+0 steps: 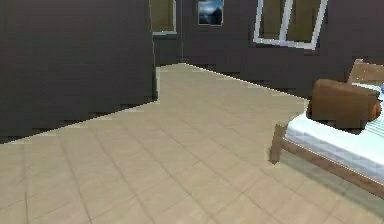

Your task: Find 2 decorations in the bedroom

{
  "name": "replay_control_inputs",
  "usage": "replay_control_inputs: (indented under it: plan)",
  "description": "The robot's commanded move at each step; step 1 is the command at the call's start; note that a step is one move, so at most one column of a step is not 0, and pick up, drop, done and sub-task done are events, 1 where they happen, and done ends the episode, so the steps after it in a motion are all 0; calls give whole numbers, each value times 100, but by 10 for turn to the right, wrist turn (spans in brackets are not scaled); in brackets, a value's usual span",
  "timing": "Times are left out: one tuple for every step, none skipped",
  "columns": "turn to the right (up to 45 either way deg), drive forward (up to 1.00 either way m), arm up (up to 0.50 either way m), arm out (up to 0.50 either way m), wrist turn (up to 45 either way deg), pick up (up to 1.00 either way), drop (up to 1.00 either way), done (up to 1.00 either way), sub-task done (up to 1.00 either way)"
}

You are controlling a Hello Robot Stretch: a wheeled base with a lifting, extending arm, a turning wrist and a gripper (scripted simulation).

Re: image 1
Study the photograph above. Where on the wooden bed with white mattress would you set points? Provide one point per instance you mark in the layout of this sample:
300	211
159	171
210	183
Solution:
333	146

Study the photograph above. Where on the blue framed picture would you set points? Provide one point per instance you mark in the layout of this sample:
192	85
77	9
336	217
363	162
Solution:
210	12

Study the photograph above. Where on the orange ball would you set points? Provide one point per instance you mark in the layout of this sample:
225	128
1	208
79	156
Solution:
376	110

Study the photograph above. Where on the brown box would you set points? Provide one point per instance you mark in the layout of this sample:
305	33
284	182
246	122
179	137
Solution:
340	103

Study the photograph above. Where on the white framed window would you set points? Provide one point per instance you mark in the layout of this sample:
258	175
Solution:
163	16
288	21

